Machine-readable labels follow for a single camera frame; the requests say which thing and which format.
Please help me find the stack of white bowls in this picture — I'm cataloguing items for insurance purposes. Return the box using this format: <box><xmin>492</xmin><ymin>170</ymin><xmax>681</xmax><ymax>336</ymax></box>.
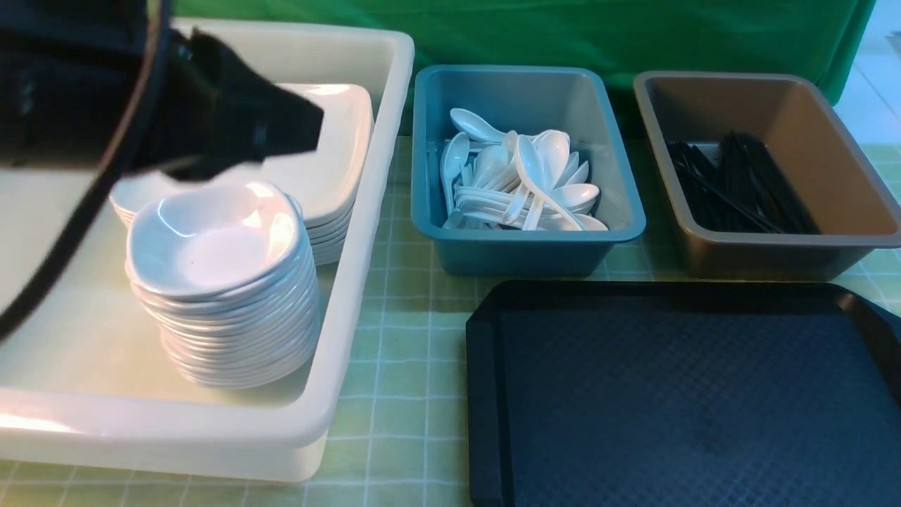
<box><xmin>125</xmin><ymin>182</ymin><xmax>322</xmax><ymax>389</ymax></box>

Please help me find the large white plastic tub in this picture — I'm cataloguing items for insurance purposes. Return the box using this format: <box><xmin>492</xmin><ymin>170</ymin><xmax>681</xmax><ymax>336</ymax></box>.
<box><xmin>1</xmin><ymin>18</ymin><xmax>415</xmax><ymax>482</ymax></box>

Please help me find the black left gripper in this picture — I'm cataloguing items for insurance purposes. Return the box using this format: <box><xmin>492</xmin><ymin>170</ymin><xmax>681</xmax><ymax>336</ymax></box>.
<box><xmin>133</xmin><ymin>29</ymin><xmax>325</xmax><ymax>182</ymax></box>

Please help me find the brown plastic bin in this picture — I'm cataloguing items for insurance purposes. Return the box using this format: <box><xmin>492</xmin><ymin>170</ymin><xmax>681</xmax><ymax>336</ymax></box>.
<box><xmin>634</xmin><ymin>71</ymin><xmax>899</xmax><ymax>280</ymax></box>

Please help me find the green checkered tablecloth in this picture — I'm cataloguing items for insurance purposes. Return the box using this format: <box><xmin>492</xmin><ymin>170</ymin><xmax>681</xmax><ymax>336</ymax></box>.
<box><xmin>0</xmin><ymin>135</ymin><xmax>901</xmax><ymax>507</ymax></box>

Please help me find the stack of white square plates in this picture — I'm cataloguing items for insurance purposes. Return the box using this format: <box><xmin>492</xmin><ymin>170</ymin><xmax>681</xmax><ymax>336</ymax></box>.
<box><xmin>109</xmin><ymin>194</ymin><xmax>353</xmax><ymax>265</ymax></box>

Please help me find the large white square plate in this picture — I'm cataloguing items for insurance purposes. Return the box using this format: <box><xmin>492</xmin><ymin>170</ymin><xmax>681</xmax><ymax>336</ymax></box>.
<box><xmin>109</xmin><ymin>83</ymin><xmax>375</xmax><ymax>230</ymax></box>

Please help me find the pile of white spoons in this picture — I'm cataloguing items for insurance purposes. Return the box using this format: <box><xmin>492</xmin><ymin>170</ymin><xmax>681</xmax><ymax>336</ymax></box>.
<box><xmin>439</xmin><ymin>107</ymin><xmax>608</xmax><ymax>231</ymax></box>

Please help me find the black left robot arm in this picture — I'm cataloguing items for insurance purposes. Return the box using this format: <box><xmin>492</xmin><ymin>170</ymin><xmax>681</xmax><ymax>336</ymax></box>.
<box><xmin>1</xmin><ymin>1</ymin><xmax>325</xmax><ymax>182</ymax></box>

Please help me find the teal plastic bin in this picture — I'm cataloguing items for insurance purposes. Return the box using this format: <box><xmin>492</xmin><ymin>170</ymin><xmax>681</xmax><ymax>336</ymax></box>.
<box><xmin>411</xmin><ymin>65</ymin><xmax>646</xmax><ymax>278</ymax></box>

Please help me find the green backdrop cloth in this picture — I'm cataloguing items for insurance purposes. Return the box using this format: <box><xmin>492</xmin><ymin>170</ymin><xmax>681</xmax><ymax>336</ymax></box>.
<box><xmin>175</xmin><ymin>1</ymin><xmax>874</xmax><ymax>134</ymax></box>

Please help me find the black serving tray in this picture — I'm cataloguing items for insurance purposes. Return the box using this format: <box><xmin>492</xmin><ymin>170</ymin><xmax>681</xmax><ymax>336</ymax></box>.
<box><xmin>466</xmin><ymin>280</ymin><xmax>900</xmax><ymax>506</ymax></box>

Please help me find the pile of black chopsticks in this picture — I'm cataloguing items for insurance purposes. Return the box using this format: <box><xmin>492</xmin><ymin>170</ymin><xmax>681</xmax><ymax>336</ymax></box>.
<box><xmin>667</xmin><ymin>131</ymin><xmax>821</xmax><ymax>234</ymax></box>

